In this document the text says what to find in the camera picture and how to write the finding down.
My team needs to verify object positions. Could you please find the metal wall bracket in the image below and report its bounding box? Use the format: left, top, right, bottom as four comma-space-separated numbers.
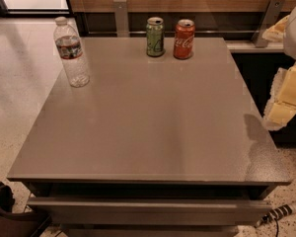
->
252, 0, 285, 48
113, 0, 129, 38

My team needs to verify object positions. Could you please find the green soda can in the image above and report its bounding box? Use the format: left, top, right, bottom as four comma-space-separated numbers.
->
146, 17, 165, 57

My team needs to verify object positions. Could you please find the left metal wall bracket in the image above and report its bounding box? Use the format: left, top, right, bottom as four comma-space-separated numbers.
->
113, 0, 129, 38

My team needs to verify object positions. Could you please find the horizontal metal rail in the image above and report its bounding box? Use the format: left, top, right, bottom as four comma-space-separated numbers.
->
87, 30, 257, 36

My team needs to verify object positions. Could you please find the clear plastic water bottle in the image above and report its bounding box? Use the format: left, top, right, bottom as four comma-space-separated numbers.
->
53, 17, 90, 88

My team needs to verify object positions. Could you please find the grey cabinet drawer front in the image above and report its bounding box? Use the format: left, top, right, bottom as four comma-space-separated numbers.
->
28, 197, 270, 226

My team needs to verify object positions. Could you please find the dark brown chair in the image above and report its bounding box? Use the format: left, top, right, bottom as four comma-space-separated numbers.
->
0, 182, 51, 237

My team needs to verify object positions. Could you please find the striped cable on floor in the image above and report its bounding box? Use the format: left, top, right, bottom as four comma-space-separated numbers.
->
255, 198, 296, 229

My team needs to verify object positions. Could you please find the red coke can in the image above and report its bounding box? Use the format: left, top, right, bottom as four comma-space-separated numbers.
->
173, 19, 195, 59

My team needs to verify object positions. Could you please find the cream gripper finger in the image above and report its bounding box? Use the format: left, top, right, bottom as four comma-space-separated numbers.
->
262, 16, 289, 42
262, 62, 296, 131

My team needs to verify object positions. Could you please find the right metal wall bracket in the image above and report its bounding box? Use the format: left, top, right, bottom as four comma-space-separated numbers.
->
252, 0, 285, 48

